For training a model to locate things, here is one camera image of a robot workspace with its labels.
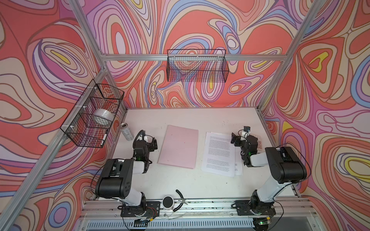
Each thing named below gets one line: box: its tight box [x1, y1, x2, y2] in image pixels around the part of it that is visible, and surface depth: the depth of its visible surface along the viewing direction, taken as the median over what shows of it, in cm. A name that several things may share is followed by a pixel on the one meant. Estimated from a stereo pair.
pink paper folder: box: [157, 125, 199, 169], surface depth 99 cm
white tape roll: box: [92, 108, 116, 126], surface depth 75 cm
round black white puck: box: [161, 195, 174, 210], surface depth 73 cm
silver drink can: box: [119, 122, 135, 142], surface depth 93 cm
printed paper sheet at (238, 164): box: [234, 146, 244, 176], surface depth 88 cm
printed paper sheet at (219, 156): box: [200, 131, 236, 178], surface depth 93 cm
